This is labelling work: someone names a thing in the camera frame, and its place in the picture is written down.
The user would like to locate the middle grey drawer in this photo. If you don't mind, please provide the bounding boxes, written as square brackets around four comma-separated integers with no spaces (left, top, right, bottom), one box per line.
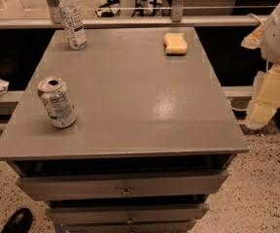
[46,204,209,225]

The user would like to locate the black leather shoe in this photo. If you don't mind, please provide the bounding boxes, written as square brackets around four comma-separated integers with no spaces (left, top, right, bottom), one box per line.
[1,208,33,233]

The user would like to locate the grey drawer cabinet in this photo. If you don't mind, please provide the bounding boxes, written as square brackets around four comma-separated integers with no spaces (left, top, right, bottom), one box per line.
[0,26,250,233]

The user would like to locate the bottom grey drawer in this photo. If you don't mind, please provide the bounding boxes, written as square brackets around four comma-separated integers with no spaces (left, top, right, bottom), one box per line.
[54,220,195,233]

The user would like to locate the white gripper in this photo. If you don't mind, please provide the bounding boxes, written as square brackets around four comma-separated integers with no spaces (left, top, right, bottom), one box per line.
[241,3,280,130]

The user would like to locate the top grey drawer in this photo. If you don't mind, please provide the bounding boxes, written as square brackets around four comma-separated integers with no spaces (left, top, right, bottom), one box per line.
[17,170,228,201]

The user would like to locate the yellow sponge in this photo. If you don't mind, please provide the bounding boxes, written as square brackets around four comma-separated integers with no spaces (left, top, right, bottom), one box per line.
[163,33,188,54]

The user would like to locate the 7up soda can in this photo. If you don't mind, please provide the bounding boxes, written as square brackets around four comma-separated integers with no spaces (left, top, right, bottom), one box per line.
[37,76,77,128]

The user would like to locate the clear plastic water bottle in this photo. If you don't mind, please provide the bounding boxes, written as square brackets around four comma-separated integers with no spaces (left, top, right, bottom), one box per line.
[58,0,87,50]

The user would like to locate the white cable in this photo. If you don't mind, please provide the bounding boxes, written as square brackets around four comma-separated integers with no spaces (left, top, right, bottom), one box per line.
[246,13,266,25]

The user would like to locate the metal window rail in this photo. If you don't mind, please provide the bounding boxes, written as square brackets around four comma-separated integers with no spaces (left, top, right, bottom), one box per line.
[0,15,267,29]

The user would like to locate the grey drawer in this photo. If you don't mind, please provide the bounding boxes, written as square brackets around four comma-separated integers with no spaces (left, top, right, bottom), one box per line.
[17,170,228,201]
[46,204,209,225]
[54,220,195,233]

